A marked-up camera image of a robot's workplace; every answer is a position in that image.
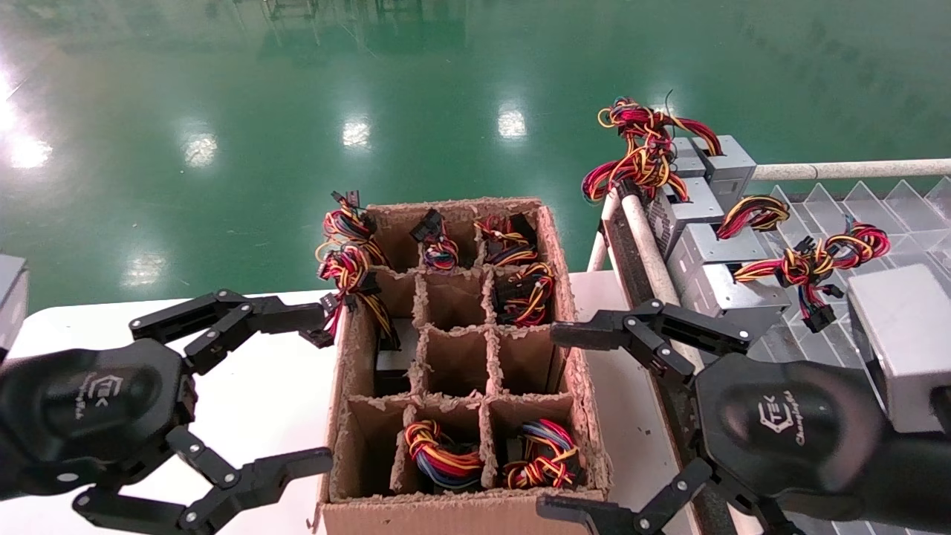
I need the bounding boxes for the power supply with comb connector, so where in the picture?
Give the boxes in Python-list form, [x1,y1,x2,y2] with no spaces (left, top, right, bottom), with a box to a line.
[606,91,757,213]

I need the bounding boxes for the clear ridged acrylic panel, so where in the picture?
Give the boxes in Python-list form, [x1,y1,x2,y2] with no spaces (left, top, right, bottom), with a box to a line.
[713,177,951,535]

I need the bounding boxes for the silver power supply, coloured cables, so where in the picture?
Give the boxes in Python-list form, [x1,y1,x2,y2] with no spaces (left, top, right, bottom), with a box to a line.
[299,245,413,396]
[474,212,539,268]
[598,100,703,183]
[316,189,389,266]
[492,262,556,329]

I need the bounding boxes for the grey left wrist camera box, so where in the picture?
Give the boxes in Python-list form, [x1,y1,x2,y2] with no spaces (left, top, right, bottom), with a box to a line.
[0,255,30,361]

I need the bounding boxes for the cardboard cell divider insert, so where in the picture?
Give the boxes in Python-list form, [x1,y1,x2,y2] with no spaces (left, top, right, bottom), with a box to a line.
[331,204,595,499]

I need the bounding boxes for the power supply, coiled striped cables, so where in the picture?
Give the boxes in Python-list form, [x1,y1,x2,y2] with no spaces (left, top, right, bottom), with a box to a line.
[403,420,484,491]

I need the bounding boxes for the long white pipe rail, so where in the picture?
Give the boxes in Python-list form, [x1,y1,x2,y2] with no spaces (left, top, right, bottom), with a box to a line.
[619,189,707,372]

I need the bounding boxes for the power supply, blue red cables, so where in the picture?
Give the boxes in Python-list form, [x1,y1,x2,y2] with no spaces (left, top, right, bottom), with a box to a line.
[502,418,584,491]

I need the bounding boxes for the short white pipe leg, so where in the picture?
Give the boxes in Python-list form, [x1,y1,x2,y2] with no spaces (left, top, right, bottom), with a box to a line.
[587,186,621,273]

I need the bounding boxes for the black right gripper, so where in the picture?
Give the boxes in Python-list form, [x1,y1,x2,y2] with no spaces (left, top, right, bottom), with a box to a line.
[536,297,889,535]

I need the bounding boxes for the power supply, blue purple cables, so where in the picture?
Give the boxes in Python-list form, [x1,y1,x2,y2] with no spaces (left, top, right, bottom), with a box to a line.
[410,208,461,272]

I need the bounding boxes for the brown cardboard box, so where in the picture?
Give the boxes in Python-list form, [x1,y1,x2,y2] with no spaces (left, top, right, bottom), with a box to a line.
[311,195,616,535]

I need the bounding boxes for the power supply with grille face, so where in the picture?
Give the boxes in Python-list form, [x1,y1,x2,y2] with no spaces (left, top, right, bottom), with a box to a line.
[582,145,727,259]

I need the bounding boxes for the black rack side strip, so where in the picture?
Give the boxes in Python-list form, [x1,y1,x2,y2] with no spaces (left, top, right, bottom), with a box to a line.
[603,223,718,535]

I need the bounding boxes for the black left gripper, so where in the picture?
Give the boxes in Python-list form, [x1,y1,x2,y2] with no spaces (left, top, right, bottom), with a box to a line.
[0,290,334,535]

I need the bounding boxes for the power supply, short cable loop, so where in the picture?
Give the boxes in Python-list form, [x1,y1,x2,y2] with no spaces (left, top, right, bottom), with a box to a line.
[667,193,792,292]

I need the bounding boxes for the power supply, long knotted cables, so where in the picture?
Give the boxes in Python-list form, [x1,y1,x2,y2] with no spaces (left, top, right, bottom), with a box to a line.
[682,221,891,346]

